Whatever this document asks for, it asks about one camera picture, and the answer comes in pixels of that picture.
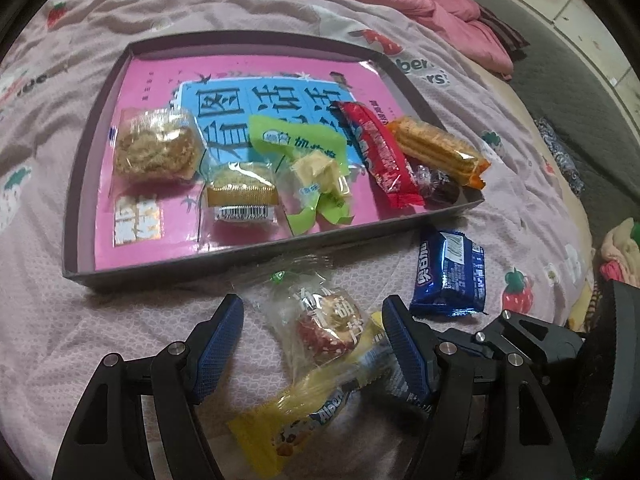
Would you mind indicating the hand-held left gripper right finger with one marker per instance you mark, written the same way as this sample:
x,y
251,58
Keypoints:
x,y
407,350

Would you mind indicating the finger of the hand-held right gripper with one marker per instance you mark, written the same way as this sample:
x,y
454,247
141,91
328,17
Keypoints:
x,y
545,342

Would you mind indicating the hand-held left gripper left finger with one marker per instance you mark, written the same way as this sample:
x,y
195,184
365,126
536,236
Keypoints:
x,y
217,350

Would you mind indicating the clear red haw snack packet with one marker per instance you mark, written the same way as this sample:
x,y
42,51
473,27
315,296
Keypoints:
x,y
325,330

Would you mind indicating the blue cookie packet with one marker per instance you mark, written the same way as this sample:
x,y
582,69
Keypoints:
x,y
450,270

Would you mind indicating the yellow candy packet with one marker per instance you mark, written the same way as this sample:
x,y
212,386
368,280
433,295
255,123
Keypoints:
x,y
260,435

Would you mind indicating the small cake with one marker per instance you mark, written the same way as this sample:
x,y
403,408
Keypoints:
x,y
240,190

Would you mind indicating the red snack bar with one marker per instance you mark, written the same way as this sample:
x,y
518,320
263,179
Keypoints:
x,y
380,155

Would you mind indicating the orange wafer packet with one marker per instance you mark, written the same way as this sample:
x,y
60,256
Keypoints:
x,y
440,147

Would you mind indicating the dark purple cardboard tray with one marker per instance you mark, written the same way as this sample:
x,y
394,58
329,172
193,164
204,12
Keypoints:
x,y
92,185

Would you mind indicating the large meat floss cake packet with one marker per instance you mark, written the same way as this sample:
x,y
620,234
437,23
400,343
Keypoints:
x,y
155,147

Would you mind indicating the green milk snack packet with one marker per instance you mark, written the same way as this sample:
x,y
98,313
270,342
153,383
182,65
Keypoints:
x,y
295,140

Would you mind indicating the strawberry print bedsheet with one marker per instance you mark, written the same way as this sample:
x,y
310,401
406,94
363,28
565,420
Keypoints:
x,y
150,320

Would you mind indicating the pink beige clothes pile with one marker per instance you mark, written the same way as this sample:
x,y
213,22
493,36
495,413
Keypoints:
x,y
620,250

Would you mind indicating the pink book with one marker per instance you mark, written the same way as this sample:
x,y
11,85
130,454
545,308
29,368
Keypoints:
x,y
150,240

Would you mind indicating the dark wrapped candy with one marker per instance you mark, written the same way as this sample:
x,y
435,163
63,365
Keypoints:
x,y
445,190

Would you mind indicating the black white patterned cloth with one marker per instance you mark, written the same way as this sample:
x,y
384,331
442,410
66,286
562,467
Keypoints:
x,y
560,155

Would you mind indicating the grey quilted mat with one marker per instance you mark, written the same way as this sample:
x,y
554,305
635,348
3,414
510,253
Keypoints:
x,y
575,90

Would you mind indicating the maroon striped cloth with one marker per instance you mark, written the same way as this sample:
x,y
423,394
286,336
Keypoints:
x,y
505,30

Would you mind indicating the tree print sliding door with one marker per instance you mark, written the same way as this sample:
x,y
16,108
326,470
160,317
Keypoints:
x,y
590,25

